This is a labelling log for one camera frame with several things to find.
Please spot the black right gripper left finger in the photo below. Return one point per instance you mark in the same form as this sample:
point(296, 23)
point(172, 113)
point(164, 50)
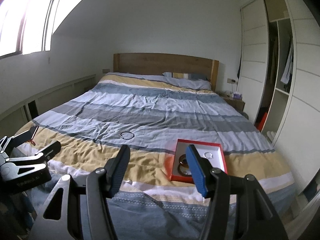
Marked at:
point(102, 184)

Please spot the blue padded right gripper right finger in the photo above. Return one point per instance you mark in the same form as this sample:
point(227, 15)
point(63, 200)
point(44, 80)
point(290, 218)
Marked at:
point(213, 184)

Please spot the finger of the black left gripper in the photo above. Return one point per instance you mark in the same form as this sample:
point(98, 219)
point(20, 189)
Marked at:
point(43, 156)
point(17, 140)

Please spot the red white jewelry box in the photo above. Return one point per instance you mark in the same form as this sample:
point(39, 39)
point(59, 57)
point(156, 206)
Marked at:
point(194, 151)

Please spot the silver bangles pair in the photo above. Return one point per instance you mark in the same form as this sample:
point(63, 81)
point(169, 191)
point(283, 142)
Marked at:
point(208, 155)

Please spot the dark bangle in box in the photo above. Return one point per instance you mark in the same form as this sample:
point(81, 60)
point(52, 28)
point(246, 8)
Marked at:
point(184, 170)

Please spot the amber tortoiseshell bangle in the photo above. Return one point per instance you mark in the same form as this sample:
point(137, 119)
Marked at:
point(182, 160)

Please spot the thin silver bangle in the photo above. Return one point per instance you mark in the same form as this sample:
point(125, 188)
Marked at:
point(126, 135)

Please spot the orange object in wardrobe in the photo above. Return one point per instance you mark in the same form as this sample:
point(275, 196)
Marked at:
point(261, 121)

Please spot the wooden nightstand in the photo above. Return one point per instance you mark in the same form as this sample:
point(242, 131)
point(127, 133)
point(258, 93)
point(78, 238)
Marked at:
point(235, 103)

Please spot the striped duvet cover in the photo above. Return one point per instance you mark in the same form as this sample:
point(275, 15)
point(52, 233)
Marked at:
point(149, 205)

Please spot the purple tissue box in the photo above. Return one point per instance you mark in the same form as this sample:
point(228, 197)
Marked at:
point(237, 96)

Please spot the grey blue pillow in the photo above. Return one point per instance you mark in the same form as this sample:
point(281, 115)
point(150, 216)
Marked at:
point(188, 80)

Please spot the white wardrobe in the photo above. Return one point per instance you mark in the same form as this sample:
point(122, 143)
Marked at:
point(279, 78)

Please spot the window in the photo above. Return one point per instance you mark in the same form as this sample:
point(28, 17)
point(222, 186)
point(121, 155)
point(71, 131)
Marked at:
point(26, 26)

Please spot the wooden headboard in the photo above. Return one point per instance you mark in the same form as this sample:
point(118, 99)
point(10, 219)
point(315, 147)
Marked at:
point(157, 63)

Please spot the hanging shirt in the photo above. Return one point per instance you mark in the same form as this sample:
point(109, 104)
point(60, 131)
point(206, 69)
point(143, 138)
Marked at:
point(288, 66)

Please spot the low white wall cabinet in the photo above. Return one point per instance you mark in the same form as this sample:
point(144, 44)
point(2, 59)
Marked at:
point(21, 113)

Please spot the wall power socket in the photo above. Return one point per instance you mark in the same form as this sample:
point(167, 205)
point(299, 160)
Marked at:
point(231, 81)

